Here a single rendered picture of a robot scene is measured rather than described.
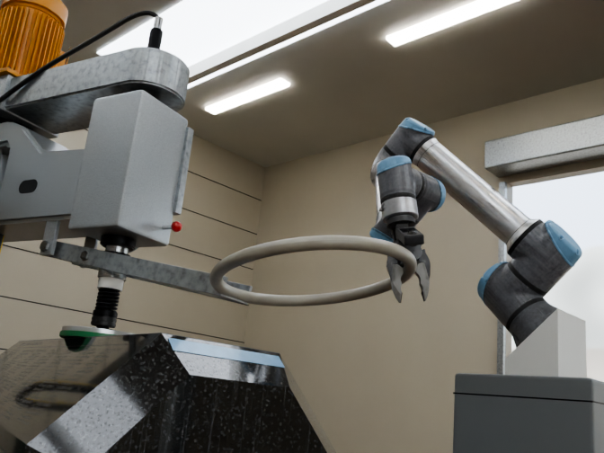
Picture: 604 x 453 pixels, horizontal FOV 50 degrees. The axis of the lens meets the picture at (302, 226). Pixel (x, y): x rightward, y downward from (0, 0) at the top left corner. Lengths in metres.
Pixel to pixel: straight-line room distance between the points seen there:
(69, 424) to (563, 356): 1.34
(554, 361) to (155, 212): 1.22
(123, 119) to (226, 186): 6.81
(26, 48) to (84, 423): 1.61
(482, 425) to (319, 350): 5.87
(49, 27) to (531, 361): 2.02
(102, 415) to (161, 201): 0.81
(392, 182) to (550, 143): 4.86
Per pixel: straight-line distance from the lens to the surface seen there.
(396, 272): 1.55
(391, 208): 1.60
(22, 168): 2.23
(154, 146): 1.95
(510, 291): 2.11
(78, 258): 1.96
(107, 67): 2.11
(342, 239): 1.31
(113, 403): 1.34
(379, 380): 7.15
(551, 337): 2.00
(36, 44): 2.60
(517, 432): 1.92
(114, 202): 1.85
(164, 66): 2.02
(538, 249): 2.09
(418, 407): 6.86
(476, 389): 1.98
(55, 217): 2.05
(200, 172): 8.49
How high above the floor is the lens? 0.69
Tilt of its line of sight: 16 degrees up
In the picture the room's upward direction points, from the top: 6 degrees clockwise
